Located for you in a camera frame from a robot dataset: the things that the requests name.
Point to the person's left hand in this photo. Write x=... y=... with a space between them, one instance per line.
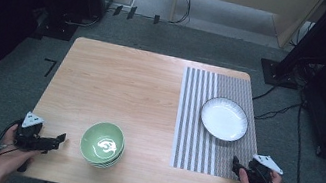
x=12 y=159

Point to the grey white striped placemat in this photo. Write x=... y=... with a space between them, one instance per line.
x=192 y=127

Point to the white plate with dark rim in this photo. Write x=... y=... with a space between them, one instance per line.
x=223 y=119

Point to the black floor plate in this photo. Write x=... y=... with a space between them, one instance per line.
x=60 y=30

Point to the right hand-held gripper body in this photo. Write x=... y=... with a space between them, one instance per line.
x=259 y=174

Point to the black floor tape strip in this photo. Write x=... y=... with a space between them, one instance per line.
x=118 y=10
x=131 y=13
x=156 y=19

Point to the green bowl with white pattern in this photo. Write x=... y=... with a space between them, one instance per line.
x=102 y=143

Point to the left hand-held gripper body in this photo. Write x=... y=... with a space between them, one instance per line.
x=28 y=137

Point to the black stand with base plate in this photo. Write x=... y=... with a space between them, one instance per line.
x=298 y=44

